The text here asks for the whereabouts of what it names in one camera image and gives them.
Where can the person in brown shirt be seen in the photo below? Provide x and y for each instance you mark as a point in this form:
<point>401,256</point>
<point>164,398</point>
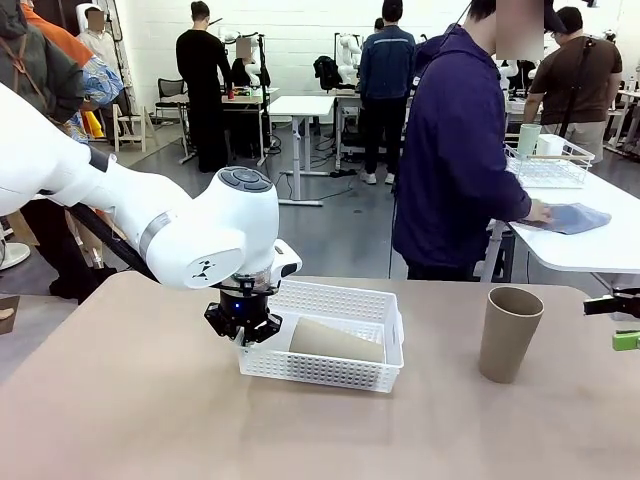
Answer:
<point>555,80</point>

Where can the black tripod pole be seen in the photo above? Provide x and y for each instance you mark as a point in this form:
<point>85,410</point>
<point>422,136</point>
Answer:
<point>577,85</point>

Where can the long grey work table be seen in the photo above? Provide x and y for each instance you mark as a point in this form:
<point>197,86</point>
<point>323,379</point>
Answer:
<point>515,106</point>

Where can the black haired person with glasses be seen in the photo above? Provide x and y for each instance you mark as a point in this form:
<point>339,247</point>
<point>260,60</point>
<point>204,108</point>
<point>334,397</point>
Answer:
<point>379,25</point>

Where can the black camera stand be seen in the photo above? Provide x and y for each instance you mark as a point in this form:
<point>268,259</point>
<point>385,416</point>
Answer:
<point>261,125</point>

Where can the wood top robot table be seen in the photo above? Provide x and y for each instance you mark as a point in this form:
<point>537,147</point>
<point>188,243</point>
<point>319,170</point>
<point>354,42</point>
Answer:
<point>245,100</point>

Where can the black power strip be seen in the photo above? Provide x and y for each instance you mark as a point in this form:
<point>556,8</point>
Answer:
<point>342,173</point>

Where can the white rounded side table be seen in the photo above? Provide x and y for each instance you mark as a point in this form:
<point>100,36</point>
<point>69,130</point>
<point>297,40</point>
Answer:
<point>575,250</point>

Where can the black step stool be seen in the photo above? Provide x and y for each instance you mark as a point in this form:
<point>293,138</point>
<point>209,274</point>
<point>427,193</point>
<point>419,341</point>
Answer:
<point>502,260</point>

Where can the brown paper cup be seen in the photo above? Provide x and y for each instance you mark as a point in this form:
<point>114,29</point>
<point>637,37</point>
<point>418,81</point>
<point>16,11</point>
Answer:
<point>507,340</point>
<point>330,342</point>

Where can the yellow cone object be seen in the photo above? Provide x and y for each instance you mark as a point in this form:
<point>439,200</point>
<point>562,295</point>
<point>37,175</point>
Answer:
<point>92,126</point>

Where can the person in blue jacket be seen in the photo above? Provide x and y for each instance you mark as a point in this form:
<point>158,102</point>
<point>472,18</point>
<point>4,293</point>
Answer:
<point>385,65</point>

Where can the white frame robot table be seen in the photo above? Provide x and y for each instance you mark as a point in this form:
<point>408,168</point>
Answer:
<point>347,97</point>

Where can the seated person in black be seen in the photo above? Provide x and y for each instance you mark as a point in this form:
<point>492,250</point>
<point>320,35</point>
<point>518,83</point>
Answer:
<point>245,72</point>

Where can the person in black clothes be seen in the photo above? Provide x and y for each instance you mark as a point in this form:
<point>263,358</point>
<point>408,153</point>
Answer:
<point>200,75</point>

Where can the mannequin in grey green jacket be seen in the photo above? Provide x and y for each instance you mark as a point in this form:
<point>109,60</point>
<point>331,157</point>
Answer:
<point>45,80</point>

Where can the black backpack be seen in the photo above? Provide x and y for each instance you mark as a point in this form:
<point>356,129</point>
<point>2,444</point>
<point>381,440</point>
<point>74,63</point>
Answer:
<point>326,72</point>

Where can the wooden step stool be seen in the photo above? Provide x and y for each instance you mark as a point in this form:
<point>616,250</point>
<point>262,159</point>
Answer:
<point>116,127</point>

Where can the white perforated plastic basket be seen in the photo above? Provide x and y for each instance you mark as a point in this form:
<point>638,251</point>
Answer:
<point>320,372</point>

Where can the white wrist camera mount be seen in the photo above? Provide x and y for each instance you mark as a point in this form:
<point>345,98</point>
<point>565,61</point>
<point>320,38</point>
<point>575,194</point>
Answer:
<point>287,260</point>

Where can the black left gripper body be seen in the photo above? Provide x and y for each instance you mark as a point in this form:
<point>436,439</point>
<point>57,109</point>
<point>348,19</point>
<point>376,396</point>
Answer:
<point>240,307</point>

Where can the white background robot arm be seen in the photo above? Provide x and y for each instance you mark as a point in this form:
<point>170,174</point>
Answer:
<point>230,35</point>
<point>347,50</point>
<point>509,75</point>

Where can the brown board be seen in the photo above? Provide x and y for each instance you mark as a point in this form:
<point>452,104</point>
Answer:
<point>10,320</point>

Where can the person's right hand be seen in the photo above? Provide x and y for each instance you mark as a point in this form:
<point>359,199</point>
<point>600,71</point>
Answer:
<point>540,212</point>

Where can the white square container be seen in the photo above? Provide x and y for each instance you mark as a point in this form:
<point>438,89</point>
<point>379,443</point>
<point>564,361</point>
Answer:
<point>550,145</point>

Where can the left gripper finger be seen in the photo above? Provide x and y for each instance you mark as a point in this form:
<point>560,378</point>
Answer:
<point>220,325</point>
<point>265,330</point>

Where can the pale green cup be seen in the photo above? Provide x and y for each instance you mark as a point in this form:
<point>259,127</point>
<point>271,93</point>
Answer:
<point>529,142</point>

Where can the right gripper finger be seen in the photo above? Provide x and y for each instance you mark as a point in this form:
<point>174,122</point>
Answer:
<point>607,305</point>
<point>627,341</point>

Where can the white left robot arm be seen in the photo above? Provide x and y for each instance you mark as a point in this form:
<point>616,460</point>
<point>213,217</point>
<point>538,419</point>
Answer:
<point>150,210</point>

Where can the white round fan base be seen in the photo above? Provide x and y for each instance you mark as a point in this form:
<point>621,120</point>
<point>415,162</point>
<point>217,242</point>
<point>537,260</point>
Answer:
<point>12,255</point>

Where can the person's right forearm purple sleeve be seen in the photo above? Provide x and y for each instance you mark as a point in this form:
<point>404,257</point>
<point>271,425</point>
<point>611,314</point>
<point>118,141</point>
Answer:
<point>517,197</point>

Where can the black mesh chair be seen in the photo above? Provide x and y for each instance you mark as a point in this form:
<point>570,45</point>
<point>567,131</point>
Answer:
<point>167,90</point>

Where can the person in purple jacket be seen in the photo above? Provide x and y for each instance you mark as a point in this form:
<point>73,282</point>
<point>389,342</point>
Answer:
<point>450,150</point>

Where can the mannequin in orange blue clothes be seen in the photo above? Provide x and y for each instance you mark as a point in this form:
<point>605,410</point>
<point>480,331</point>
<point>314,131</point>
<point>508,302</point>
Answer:
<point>100,80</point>

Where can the white standing desk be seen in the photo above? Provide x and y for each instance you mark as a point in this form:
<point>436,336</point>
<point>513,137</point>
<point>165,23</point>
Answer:
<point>300,105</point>

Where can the blue grey cloth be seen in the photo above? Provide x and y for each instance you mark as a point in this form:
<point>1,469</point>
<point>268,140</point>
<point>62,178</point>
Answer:
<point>575,220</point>

